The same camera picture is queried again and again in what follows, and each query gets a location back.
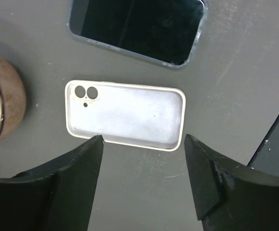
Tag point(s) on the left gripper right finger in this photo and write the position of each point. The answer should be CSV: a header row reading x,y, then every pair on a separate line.
x,y
230,196

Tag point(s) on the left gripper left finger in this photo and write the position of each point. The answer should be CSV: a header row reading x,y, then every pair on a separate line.
x,y
55,196

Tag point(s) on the cream phone case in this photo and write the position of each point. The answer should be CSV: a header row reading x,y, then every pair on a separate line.
x,y
135,115

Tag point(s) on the clear phone case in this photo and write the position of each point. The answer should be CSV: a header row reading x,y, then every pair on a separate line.
x,y
192,55

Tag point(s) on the teal blue phone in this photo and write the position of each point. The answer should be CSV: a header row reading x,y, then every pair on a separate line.
x,y
141,26

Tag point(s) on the beige brown bowl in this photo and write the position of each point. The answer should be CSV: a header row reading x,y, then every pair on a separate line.
x,y
13,98

